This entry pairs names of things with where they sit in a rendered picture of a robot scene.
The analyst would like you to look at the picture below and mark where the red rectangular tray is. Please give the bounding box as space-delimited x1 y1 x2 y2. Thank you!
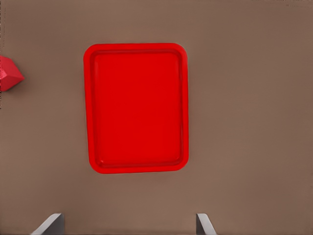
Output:
83 43 190 175

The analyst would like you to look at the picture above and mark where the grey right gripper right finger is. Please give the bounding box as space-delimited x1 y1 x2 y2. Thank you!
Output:
196 212 218 235

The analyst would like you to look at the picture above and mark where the red box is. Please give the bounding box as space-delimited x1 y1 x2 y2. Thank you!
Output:
0 55 25 93

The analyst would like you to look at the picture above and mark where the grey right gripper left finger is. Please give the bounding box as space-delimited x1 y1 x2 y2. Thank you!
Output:
30 212 65 235

